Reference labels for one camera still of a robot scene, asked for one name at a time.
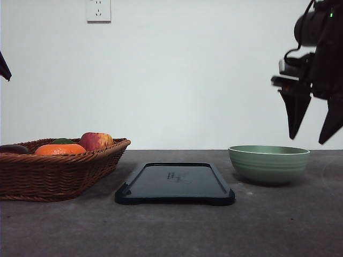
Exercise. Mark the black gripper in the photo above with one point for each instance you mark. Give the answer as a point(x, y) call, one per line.
point(323, 71)

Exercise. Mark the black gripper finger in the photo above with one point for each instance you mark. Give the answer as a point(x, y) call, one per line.
point(4, 69)

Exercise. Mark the light green bowl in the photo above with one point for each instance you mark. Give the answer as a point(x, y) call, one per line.
point(268, 164)

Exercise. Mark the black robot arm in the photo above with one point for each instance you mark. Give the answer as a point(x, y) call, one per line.
point(307, 29)

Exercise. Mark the brown wicker basket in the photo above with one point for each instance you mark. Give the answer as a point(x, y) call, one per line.
point(36, 177)

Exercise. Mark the dark purple plum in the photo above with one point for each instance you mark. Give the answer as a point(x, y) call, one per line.
point(13, 149)

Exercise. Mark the green lime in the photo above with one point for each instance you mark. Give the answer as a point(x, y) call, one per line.
point(59, 141)

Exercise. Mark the orange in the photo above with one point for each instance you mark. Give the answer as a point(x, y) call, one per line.
point(58, 149)

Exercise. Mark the red apple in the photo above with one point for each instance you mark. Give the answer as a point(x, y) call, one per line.
point(95, 140)

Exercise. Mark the dark green tray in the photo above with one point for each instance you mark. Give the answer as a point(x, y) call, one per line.
point(165, 183)

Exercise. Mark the white wall socket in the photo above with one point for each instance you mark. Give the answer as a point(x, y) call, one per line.
point(98, 11)

